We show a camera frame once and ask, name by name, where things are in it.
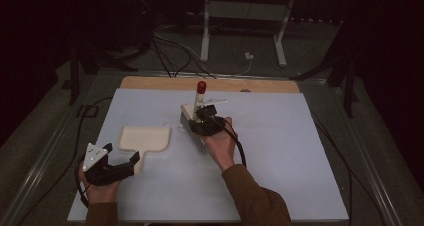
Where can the cream hand brush red tip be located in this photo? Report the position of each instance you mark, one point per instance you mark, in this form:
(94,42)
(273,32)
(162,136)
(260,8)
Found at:
(191,132)

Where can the person's right hand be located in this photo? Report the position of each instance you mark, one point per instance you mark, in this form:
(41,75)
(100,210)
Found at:
(220,149)

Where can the black tripod stand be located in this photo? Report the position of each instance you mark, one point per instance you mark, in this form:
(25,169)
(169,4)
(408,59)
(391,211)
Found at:
(75,76)
(348,86)

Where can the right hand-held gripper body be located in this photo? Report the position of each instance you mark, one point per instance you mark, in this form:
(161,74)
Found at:
(208,126)

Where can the pale grey table mat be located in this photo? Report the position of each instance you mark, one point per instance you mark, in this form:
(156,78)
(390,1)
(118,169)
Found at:
(273,152)

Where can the aluminium floor frame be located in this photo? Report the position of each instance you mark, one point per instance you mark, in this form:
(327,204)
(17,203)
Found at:
(283,78)

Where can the cream plastic dustpan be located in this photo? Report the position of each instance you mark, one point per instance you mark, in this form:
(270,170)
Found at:
(143,137)

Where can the pile of white tissue scraps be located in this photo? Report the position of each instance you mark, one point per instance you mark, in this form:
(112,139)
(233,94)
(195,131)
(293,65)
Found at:
(181,129)

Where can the person's left hand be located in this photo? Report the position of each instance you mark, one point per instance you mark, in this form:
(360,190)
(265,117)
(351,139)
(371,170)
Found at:
(100,192)

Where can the white metal stand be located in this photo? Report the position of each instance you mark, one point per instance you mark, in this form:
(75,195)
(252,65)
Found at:
(246,10)

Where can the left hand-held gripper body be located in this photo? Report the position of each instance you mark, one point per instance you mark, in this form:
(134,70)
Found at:
(100,171)

